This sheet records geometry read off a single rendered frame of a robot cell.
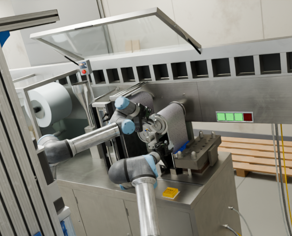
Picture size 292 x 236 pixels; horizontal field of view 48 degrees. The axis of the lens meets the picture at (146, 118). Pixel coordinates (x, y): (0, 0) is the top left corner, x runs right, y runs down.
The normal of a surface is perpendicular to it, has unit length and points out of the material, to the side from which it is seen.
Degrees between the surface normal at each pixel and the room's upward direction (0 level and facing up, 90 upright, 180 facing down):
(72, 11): 90
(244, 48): 90
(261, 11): 90
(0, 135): 90
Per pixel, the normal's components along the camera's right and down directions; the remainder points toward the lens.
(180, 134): 0.82, 0.02
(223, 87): -0.54, 0.36
